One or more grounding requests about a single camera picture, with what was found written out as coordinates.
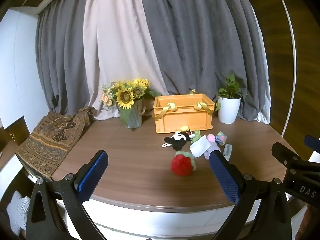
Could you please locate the small grey packet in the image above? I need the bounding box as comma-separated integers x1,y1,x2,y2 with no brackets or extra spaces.
223,144,233,160

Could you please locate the orange plastic crate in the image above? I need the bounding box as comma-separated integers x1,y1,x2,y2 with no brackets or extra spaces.
153,94,216,133

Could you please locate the white wardrobe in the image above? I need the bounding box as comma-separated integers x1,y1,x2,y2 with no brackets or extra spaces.
0,7,44,130

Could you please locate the pastel printed cloth pouch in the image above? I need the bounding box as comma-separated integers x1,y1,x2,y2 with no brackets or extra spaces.
215,131,227,145

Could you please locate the grey ribbed vase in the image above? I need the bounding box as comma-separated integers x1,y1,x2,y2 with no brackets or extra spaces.
120,99,143,129

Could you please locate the white curved rail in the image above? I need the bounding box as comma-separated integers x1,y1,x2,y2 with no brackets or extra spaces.
272,0,297,137

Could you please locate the red strawberry plush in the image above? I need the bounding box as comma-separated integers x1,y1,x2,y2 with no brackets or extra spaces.
171,150,195,176

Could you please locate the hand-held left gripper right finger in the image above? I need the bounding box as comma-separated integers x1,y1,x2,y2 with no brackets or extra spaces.
209,151,293,240

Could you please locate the white knitted cloth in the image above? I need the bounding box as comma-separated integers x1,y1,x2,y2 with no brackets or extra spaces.
6,191,32,233

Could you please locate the brown patterned cloth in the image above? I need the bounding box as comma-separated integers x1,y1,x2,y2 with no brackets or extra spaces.
15,106,97,180

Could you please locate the black and white mouse plush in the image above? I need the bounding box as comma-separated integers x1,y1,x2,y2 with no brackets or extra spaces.
164,125,194,152

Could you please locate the white sheer curtain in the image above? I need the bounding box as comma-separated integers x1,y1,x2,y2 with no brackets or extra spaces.
251,5,272,125

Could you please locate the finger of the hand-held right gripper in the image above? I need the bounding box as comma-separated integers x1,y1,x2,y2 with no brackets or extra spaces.
272,142,302,167
304,135,320,153

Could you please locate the brown burlap bag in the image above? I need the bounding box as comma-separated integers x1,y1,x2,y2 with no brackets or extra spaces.
141,99,155,117

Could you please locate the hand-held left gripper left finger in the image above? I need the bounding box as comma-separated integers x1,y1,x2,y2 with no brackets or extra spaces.
26,150,118,240

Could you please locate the sunflower bouquet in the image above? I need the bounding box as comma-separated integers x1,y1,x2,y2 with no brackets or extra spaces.
100,78,163,110

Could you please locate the green plant in white pot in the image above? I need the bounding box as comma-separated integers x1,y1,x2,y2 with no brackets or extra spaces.
215,73,248,124

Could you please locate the pale pink curtain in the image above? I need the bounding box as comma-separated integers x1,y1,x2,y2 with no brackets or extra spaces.
84,0,170,121

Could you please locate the white cloth pouch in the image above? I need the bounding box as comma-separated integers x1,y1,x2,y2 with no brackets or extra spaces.
190,135,212,158

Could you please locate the grey curtain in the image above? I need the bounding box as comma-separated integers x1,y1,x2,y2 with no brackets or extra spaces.
137,0,269,124
36,0,100,117

